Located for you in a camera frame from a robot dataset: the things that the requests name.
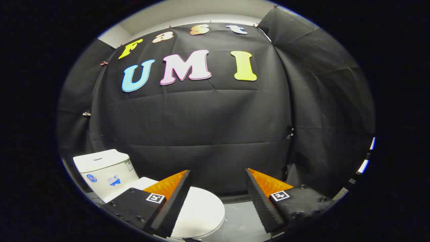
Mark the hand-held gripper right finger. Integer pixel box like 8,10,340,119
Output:
245,168,334,234

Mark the black backdrop cloth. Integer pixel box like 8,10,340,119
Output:
57,6,376,202

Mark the white black striped frame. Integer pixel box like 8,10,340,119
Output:
343,137,376,195

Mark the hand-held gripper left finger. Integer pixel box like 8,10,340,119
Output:
102,170,194,238

